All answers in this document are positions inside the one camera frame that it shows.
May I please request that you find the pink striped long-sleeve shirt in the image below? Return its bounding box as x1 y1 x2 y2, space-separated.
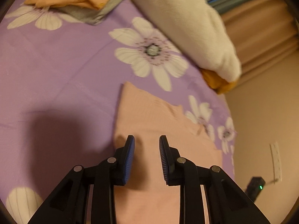
114 82 223 223

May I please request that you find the purple floral bed sheet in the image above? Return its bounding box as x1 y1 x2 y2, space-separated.
1 0 235 223

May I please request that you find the pink curtain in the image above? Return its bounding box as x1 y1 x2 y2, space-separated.
220 0 298 83

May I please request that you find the folded grey garment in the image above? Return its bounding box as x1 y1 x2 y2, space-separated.
57 0 123 25

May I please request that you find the white wall socket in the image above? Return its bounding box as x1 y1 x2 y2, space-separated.
270 142 282 183

